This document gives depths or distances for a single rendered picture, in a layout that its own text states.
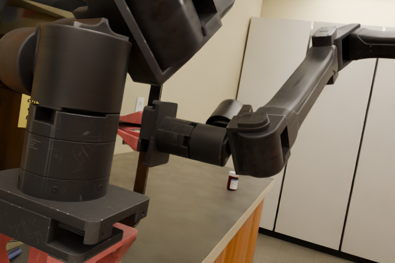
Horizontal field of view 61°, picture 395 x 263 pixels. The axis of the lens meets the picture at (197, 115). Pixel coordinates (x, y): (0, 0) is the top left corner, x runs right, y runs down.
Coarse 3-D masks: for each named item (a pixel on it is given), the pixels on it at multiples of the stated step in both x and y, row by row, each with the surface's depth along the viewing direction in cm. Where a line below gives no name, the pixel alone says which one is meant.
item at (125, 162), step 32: (0, 0) 48; (32, 0) 50; (64, 0) 53; (0, 32) 48; (0, 96) 49; (128, 96) 61; (160, 96) 65; (0, 128) 50; (0, 160) 51; (128, 160) 63; (128, 224) 65
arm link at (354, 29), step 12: (348, 24) 77; (336, 36) 71; (348, 36) 77; (360, 36) 72; (372, 36) 70; (384, 36) 69; (348, 48) 79; (360, 48) 72; (372, 48) 71; (384, 48) 69; (348, 60) 76
